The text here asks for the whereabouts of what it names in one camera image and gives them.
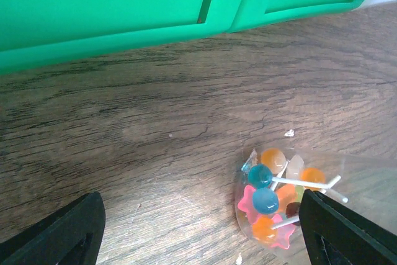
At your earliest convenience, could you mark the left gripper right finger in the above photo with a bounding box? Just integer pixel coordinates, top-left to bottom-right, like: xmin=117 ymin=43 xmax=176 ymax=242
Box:
xmin=298 ymin=190 xmax=396 ymax=264

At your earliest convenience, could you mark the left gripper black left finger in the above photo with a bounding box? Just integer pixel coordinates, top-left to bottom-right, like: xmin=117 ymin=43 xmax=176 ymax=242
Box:
xmin=1 ymin=192 xmax=105 ymax=264

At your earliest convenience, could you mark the clear plastic jar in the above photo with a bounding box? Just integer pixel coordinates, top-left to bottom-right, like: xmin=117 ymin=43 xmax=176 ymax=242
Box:
xmin=235 ymin=147 xmax=396 ymax=264

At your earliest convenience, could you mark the green double candy bin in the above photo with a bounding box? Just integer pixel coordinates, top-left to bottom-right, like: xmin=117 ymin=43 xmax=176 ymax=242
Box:
xmin=1 ymin=0 xmax=364 ymax=73

